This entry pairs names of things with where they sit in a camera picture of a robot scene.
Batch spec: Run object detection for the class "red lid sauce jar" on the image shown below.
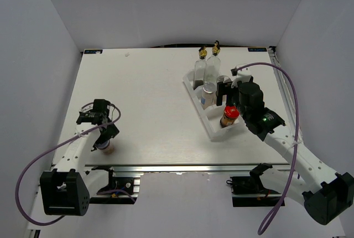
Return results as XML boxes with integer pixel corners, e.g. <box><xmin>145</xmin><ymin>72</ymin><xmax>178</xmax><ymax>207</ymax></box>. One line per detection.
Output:
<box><xmin>220</xmin><ymin>106</ymin><xmax>240</xmax><ymax>128</ymax></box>

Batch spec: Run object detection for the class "silver lid white canister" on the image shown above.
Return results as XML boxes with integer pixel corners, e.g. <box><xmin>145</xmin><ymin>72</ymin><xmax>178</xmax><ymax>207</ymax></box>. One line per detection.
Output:
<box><xmin>217</xmin><ymin>75</ymin><xmax>231</xmax><ymax>83</ymax></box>

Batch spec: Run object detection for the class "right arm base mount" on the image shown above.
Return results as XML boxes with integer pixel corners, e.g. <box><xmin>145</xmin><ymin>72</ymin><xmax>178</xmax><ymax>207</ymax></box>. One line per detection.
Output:
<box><xmin>226</xmin><ymin>163</ymin><xmax>281</xmax><ymax>208</ymax></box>

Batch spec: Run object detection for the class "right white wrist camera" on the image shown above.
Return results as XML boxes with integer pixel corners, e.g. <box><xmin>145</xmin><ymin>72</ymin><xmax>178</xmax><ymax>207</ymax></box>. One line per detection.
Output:
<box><xmin>231</xmin><ymin>64</ymin><xmax>252</xmax><ymax>88</ymax></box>

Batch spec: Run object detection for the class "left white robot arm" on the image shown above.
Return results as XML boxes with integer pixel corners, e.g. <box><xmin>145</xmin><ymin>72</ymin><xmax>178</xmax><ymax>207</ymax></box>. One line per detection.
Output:
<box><xmin>40</xmin><ymin>99</ymin><xmax>119</xmax><ymax>216</ymax></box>

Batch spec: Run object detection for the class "clear glass cruet bottle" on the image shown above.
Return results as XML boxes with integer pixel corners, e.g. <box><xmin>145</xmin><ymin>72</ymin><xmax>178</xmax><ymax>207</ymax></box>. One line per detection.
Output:
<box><xmin>204</xmin><ymin>40</ymin><xmax>221</xmax><ymax>85</ymax></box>

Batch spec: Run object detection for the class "glass cruet dark powder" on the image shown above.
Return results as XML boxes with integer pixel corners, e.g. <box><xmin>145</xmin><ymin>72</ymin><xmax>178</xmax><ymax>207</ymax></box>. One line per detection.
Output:
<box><xmin>193</xmin><ymin>45</ymin><xmax>207</xmax><ymax>90</ymax></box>

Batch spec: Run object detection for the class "silver shaker blue label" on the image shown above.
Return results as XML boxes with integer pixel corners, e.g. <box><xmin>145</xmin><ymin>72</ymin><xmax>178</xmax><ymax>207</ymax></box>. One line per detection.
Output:
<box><xmin>201</xmin><ymin>82</ymin><xmax>216</xmax><ymax>110</ymax></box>

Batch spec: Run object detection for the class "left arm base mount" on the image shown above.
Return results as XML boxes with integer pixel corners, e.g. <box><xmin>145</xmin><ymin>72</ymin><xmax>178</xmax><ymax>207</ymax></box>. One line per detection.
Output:
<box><xmin>84</xmin><ymin>166</ymin><xmax>140</xmax><ymax>205</ymax></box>

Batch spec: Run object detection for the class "small jar labelled lid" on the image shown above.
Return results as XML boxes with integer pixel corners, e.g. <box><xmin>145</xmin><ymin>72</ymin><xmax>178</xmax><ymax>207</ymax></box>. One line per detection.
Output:
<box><xmin>96</xmin><ymin>141</ymin><xmax>115</xmax><ymax>155</ymax></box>

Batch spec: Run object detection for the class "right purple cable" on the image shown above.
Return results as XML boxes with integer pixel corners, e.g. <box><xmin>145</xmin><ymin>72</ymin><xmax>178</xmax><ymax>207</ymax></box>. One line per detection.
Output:
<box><xmin>235</xmin><ymin>62</ymin><xmax>299</xmax><ymax>236</ymax></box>

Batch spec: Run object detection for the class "white plastic organizer tray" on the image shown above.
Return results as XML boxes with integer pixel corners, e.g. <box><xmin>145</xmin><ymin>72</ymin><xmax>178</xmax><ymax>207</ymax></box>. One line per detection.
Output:
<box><xmin>183</xmin><ymin>70</ymin><xmax>246</xmax><ymax>141</ymax></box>

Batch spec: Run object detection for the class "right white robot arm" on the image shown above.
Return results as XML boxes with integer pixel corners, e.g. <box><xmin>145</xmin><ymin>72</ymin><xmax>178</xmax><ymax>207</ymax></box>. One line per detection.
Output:
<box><xmin>216</xmin><ymin>81</ymin><xmax>353</xmax><ymax>225</ymax></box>

